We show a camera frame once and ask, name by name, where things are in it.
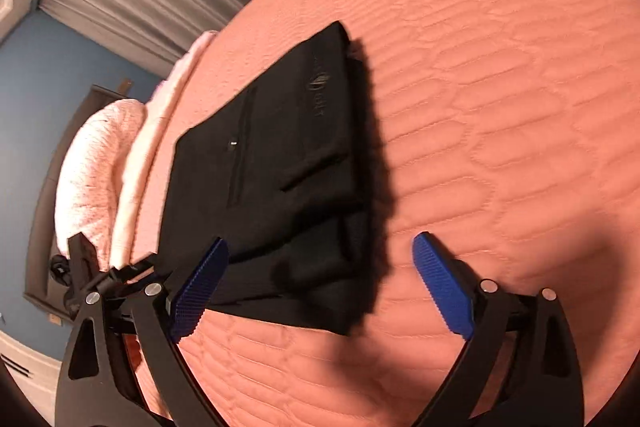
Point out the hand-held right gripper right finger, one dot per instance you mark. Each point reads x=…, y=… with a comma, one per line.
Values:
x=445, y=282

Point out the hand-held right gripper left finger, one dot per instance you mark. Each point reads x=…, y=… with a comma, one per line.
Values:
x=200, y=287

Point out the black pants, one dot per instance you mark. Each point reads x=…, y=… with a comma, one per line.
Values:
x=280, y=147

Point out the pink knit pillow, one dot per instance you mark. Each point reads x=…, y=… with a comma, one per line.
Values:
x=95, y=167

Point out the dark wooden furniture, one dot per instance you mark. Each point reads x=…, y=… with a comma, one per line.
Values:
x=45, y=207

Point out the salmon quilted bedspread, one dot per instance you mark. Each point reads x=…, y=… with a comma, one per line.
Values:
x=500, y=107

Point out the white baseboard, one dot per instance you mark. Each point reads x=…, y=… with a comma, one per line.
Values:
x=20, y=357

